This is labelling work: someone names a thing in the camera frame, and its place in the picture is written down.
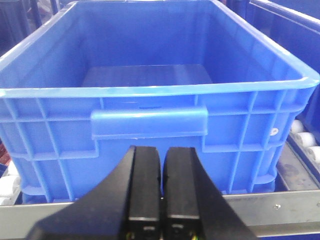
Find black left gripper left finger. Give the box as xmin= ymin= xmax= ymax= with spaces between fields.
xmin=27 ymin=146 xmax=161 ymax=240

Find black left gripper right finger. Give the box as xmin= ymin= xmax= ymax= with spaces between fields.
xmin=163 ymin=147 xmax=257 ymax=240

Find blue crate on roller shelf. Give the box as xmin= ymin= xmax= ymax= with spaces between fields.
xmin=0 ymin=0 xmax=320 ymax=203

